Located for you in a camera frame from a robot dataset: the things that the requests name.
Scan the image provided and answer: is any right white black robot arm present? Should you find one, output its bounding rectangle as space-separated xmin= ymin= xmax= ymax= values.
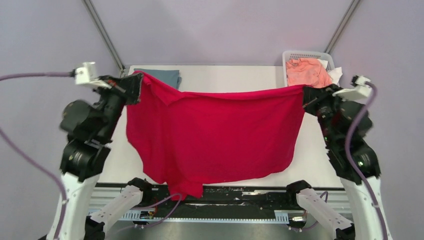
xmin=285 ymin=83 xmax=392 ymax=240

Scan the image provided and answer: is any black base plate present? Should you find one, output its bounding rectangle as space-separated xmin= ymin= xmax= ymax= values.
xmin=120 ymin=184 xmax=319 ymax=220

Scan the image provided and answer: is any peach pink t shirt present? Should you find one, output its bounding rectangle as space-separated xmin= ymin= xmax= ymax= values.
xmin=285 ymin=57 xmax=333 ymax=88

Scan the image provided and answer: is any white plastic laundry basket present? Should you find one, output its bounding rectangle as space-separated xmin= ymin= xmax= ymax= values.
xmin=282 ymin=50 xmax=336 ymax=87

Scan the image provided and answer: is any folded blue grey t shirt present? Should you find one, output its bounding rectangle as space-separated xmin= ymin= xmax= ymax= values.
xmin=133 ymin=68 xmax=182 ymax=90

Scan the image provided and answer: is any white slotted cable duct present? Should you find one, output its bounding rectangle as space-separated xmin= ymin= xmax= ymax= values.
xmin=118 ymin=210 xmax=290 ymax=225

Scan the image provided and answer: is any red t shirt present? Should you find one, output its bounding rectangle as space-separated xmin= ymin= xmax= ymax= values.
xmin=126 ymin=74 xmax=305 ymax=198

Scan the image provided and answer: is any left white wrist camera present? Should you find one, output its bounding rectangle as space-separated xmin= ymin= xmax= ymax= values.
xmin=74 ymin=61 xmax=111 ymax=89

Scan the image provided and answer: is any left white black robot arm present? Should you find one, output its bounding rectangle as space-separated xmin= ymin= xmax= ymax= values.
xmin=44 ymin=73 xmax=153 ymax=240

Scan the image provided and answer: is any white t shirt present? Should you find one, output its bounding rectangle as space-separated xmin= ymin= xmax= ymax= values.
xmin=318 ymin=59 xmax=343 ymax=86

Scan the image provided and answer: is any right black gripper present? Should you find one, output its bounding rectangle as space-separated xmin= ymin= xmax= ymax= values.
xmin=299 ymin=82 xmax=348 ymax=144

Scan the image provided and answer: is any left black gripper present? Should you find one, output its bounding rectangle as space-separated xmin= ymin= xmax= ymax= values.
xmin=93 ymin=70 xmax=145 ymax=139

